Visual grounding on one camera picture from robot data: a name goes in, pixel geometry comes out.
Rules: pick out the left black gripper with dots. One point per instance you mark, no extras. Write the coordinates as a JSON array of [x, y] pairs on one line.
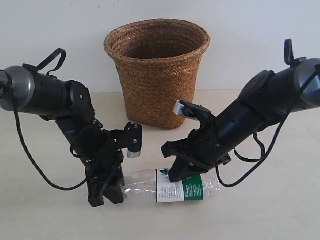
[[101, 153]]

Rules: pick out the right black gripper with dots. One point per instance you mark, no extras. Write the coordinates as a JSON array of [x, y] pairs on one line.
[[201, 151]]

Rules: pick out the clear plastic bottle green label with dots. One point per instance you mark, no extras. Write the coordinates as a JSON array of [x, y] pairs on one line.
[[154, 185]]

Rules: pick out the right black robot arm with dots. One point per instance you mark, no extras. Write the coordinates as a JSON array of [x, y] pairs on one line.
[[263, 102]]

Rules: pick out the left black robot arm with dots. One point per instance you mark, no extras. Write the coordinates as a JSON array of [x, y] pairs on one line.
[[69, 105]]

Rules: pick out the brown woven wicker basket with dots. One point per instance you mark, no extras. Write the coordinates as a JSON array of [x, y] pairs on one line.
[[157, 62]]

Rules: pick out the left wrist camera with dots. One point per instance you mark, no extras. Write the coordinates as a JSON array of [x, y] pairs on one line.
[[129, 138]]

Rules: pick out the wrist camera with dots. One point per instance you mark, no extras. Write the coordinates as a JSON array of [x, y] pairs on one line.
[[189, 110], [129, 138]]

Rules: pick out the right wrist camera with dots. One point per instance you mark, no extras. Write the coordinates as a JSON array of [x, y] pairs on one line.
[[189, 110]]

